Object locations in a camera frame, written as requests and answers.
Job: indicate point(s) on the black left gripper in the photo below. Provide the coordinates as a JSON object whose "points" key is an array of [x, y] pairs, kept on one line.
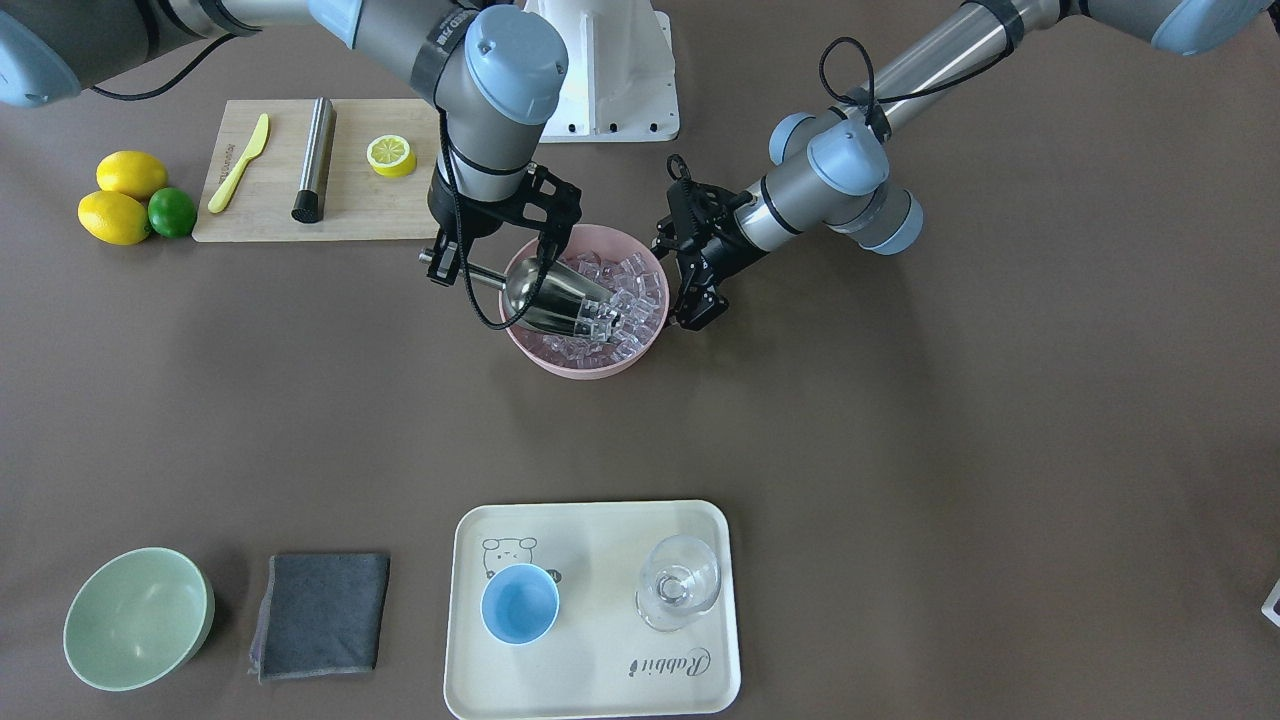
{"points": [[722, 252]]}

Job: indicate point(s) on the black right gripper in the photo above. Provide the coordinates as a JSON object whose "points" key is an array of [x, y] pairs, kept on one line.
{"points": [[456, 213]]}

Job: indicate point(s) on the metal ice scoop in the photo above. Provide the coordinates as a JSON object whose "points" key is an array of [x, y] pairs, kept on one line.
{"points": [[553, 309]]}

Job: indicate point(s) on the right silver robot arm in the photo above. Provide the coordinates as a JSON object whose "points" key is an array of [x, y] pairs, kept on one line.
{"points": [[491, 70]]}

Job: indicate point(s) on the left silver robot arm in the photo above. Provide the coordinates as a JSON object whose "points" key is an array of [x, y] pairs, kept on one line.
{"points": [[831, 169]]}

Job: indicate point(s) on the clear ice cubes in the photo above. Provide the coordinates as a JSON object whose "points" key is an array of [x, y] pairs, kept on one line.
{"points": [[635, 314]]}

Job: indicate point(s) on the blue cup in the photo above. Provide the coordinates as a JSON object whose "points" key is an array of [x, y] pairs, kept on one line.
{"points": [[520, 604]]}

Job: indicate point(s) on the pink bowl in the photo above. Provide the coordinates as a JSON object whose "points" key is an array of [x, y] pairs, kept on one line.
{"points": [[613, 245]]}

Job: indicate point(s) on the half lemon slice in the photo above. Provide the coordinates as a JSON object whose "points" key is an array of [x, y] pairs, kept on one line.
{"points": [[391, 156]]}

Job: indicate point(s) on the metal muddler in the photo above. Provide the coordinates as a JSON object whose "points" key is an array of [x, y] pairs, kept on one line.
{"points": [[309, 202]]}

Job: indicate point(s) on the wine glass on tray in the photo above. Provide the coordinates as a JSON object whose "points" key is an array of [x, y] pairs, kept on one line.
{"points": [[679, 582]]}

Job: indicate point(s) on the yellow plastic knife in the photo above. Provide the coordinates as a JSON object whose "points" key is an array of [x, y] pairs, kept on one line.
{"points": [[253, 150]]}

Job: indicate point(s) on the cream serving tray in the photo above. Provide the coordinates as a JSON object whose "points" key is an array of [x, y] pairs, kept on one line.
{"points": [[599, 659]]}

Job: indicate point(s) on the green lime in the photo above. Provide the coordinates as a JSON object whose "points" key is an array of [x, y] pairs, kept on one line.
{"points": [[171, 213]]}

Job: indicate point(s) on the yellow lemon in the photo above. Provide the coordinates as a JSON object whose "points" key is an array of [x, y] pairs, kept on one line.
{"points": [[137, 174], [113, 217]]}

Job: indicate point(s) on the dark grey cloth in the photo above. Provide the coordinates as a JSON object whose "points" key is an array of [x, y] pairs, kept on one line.
{"points": [[320, 616]]}

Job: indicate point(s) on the green bowl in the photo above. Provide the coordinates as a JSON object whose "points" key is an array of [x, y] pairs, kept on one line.
{"points": [[137, 619]]}

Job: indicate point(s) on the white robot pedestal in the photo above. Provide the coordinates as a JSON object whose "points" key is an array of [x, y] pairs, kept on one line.
{"points": [[621, 84]]}

